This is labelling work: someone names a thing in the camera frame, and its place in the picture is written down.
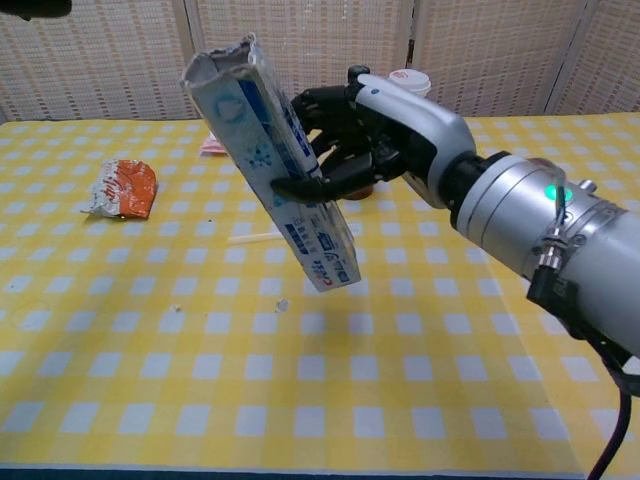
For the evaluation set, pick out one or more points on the thin pale straw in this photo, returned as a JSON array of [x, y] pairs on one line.
[[252, 238]]

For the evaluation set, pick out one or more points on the yellow white checkered tablecloth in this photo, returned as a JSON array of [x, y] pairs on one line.
[[150, 350]]

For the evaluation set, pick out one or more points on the beige woven folding screen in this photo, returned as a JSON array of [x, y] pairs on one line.
[[100, 60]]

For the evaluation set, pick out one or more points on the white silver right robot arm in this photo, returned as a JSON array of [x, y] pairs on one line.
[[525, 210]]

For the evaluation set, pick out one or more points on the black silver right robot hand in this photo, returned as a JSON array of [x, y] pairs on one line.
[[420, 130]]

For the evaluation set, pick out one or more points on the pink white flat packet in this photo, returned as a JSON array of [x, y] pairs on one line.
[[210, 147]]

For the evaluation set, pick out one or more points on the orange white snack bag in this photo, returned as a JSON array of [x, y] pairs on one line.
[[125, 192]]

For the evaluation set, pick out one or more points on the blue white toothpaste box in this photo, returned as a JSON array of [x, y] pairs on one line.
[[240, 130]]

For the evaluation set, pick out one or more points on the red paper cup white lid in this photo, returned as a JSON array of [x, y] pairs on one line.
[[407, 77]]

